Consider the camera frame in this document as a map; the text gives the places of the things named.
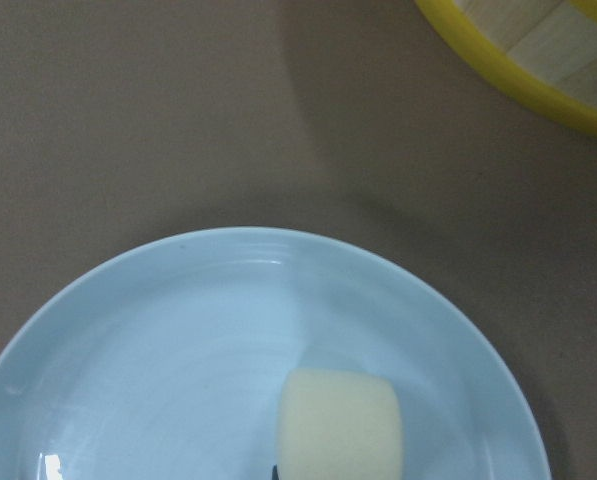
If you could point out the white steamed bun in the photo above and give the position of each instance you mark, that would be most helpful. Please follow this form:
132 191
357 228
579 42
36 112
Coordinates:
338 425

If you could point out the yellow bamboo steamer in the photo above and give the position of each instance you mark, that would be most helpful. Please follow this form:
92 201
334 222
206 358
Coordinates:
543 54

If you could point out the light blue plate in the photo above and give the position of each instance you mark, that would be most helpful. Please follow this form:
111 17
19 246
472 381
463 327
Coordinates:
166 362

